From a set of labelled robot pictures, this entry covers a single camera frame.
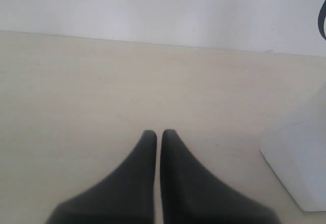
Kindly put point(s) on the white mannequin head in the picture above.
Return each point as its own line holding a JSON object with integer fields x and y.
{"x": 294, "y": 147}

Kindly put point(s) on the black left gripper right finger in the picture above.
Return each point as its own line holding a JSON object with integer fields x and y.
{"x": 190, "y": 193}

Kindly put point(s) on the black helmet with tinted visor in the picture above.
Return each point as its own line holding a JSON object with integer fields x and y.
{"x": 321, "y": 20}

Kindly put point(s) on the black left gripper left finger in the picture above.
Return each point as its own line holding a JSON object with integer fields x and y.
{"x": 125, "y": 196}

